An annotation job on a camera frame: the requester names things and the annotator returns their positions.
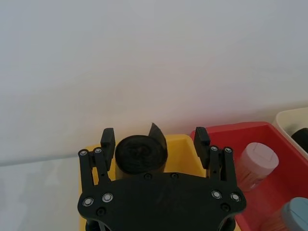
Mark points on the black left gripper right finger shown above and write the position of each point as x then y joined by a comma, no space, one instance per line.
202,149

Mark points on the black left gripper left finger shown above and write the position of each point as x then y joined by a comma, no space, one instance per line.
107,146

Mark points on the yellow plastic bin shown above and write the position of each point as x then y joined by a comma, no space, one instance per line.
179,154

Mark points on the red plastic bin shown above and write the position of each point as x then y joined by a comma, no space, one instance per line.
231,134

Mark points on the black roll of plastic bags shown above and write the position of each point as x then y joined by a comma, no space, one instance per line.
140,154

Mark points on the cream plastic bin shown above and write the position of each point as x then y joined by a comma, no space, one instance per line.
281,120

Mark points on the black round object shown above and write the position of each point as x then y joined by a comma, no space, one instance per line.
300,138

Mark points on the clear jar with blue-grey lid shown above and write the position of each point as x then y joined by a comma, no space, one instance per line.
297,213

